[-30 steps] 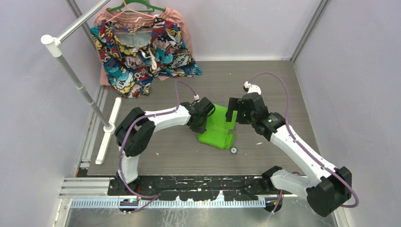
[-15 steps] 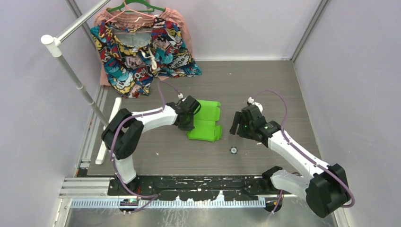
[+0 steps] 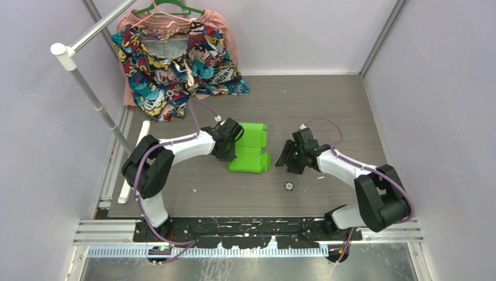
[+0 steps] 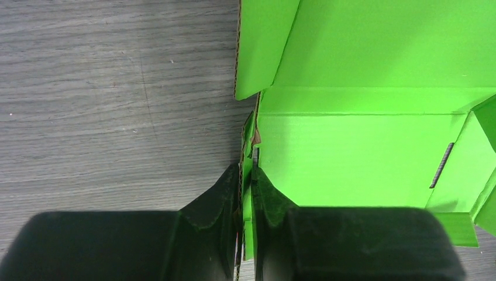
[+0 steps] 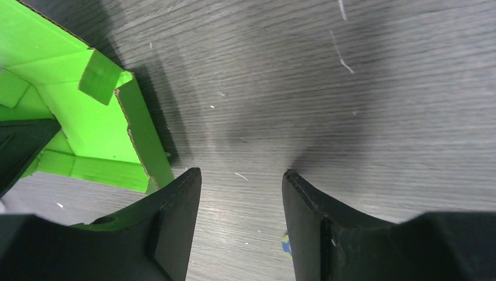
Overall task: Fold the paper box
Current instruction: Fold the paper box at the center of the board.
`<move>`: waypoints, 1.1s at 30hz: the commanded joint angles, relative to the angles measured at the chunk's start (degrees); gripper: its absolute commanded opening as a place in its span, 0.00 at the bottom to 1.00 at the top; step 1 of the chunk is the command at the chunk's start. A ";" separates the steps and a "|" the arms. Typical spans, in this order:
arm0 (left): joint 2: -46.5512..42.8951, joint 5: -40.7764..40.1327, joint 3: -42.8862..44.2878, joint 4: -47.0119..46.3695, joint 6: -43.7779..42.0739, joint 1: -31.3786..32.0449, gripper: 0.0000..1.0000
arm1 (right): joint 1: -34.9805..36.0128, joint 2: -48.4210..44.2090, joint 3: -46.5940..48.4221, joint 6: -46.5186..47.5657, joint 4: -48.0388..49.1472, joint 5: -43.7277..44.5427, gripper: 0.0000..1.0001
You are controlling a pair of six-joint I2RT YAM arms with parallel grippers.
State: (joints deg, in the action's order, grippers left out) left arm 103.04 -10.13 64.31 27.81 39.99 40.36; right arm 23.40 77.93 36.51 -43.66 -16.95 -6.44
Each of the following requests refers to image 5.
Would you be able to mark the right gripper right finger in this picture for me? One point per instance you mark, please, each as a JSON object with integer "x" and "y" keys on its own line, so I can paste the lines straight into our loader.
{"x": 331, "y": 240}

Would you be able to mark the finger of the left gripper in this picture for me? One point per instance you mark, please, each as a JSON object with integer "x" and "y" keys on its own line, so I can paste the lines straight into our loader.
{"x": 21, "y": 142}

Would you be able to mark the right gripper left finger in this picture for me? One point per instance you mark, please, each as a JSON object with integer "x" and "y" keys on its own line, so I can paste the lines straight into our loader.
{"x": 150, "y": 239}

